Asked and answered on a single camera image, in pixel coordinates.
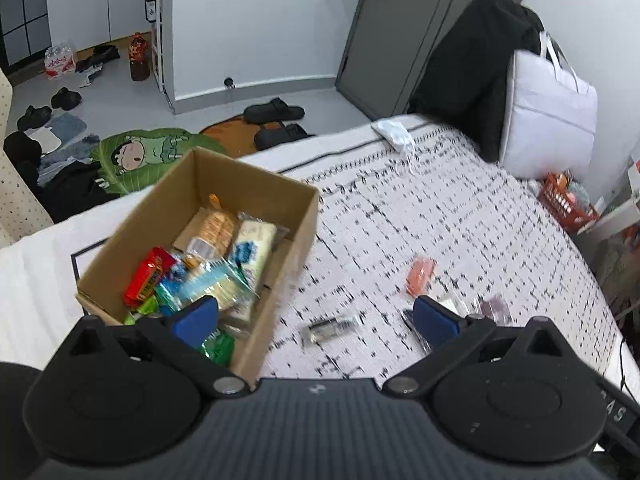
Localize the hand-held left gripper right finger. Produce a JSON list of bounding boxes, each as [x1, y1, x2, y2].
[[382, 295, 601, 396]]

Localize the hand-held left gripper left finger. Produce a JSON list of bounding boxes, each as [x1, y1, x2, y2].
[[42, 296, 251, 396]]

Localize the clear white snack packet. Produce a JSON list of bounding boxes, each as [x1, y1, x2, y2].
[[430, 292, 476, 316]]

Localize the green-ended cracker packet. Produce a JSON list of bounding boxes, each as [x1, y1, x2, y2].
[[200, 330, 236, 366]]

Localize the clear pale-blue snack packet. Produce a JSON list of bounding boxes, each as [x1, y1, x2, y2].
[[177, 260, 258, 311]]

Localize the small orange snack packet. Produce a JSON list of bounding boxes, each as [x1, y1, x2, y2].
[[405, 256, 437, 297]]

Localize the small green snack packet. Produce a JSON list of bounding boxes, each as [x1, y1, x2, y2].
[[124, 297, 161, 326]]

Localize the purple and white snack packet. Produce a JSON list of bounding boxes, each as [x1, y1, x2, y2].
[[472, 296, 511, 323]]

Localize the red snack packet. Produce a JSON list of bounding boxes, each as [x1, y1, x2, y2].
[[123, 246, 177, 308]]

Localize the white and blue snack packet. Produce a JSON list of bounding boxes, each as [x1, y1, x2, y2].
[[227, 212, 291, 306]]

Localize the long orange cracker packet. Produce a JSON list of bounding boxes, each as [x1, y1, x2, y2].
[[187, 193, 238, 261]]

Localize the black snack packet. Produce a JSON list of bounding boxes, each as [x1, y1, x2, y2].
[[302, 316, 358, 348]]

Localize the brown cardboard box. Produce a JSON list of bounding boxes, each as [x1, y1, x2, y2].
[[75, 146, 321, 386]]

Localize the black-patterned bed blanket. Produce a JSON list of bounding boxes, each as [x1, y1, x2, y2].
[[240, 114, 626, 381]]

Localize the white bed sheet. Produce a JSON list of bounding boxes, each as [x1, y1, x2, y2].
[[0, 195, 166, 376]]

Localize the green cartoon floor mat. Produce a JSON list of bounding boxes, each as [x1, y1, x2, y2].
[[92, 129, 228, 196]]

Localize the red plastic basket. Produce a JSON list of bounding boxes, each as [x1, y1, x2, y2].
[[542, 172, 601, 233]]

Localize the pile of dark clothes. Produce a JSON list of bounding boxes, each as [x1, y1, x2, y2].
[[40, 160, 121, 223]]

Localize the orange floor mat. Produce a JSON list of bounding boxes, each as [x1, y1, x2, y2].
[[200, 114, 271, 158]]

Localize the white face mask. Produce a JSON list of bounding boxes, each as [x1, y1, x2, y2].
[[372, 117, 418, 173]]

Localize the black sandal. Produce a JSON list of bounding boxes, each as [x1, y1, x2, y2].
[[243, 97, 306, 125], [254, 122, 316, 151]]

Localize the cream dotted fabric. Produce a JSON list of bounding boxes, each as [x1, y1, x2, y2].
[[0, 70, 53, 246]]

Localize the grey floor rug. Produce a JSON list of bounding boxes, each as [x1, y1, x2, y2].
[[50, 112, 88, 143]]

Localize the white pillow bag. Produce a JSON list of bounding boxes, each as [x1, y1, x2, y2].
[[500, 32, 598, 181]]

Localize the black jacket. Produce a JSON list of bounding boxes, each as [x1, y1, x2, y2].
[[407, 0, 546, 163]]

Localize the black slipper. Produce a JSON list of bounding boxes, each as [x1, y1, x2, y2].
[[51, 87, 82, 110], [17, 105, 52, 131]]

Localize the dark drink bottle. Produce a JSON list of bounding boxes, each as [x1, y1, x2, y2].
[[129, 32, 152, 81]]

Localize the narrow white rack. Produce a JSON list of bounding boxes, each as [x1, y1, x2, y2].
[[152, 0, 168, 93]]

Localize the black leather shoes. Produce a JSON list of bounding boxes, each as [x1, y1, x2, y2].
[[75, 45, 121, 73]]

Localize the grey door panel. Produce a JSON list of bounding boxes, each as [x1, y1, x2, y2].
[[336, 0, 501, 121]]

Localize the pack of water bottles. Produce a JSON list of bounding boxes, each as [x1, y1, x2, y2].
[[44, 40, 78, 78]]

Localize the white cabinet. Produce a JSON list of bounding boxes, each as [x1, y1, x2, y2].
[[46, 0, 166, 56]]

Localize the black grid glass door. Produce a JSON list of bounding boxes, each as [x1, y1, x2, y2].
[[0, 0, 51, 68]]

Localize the black cable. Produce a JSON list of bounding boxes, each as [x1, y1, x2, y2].
[[617, 335, 633, 396]]

